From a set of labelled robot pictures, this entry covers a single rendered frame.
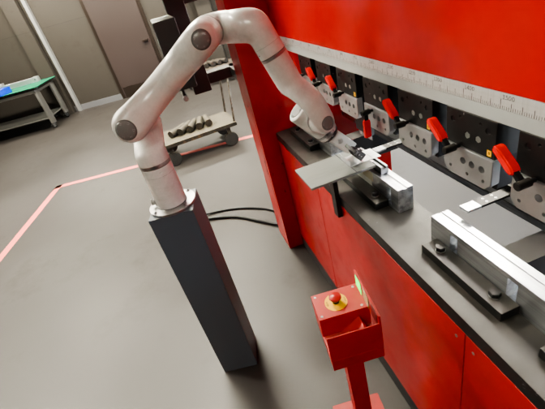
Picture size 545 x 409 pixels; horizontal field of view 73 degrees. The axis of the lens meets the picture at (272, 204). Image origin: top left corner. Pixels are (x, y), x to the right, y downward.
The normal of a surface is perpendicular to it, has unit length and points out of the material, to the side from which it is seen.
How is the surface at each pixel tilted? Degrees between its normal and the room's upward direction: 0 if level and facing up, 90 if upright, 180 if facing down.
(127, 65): 90
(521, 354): 0
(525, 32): 90
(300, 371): 0
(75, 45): 90
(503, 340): 0
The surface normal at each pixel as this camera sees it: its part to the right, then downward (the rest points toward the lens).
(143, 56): 0.10, 0.51
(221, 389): -0.23, -0.82
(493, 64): -0.93, 0.34
